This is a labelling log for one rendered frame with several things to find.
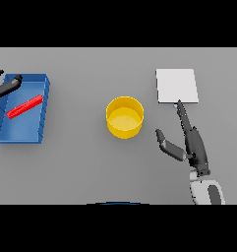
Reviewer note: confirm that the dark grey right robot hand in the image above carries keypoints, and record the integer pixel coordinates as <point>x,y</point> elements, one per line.
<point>196,147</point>

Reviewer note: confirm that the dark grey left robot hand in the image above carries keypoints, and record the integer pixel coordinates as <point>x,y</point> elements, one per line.
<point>5,87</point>

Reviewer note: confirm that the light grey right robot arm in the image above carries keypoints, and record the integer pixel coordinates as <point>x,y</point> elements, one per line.
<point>206,192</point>

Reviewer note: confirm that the pale square metallic scale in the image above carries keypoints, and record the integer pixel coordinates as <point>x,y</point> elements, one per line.
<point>176,86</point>

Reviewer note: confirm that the yellow bowl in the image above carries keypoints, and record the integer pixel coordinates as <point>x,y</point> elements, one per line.
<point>125,118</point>

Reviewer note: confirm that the blue plastic tray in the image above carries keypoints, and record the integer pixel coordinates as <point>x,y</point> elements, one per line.
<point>21,110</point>

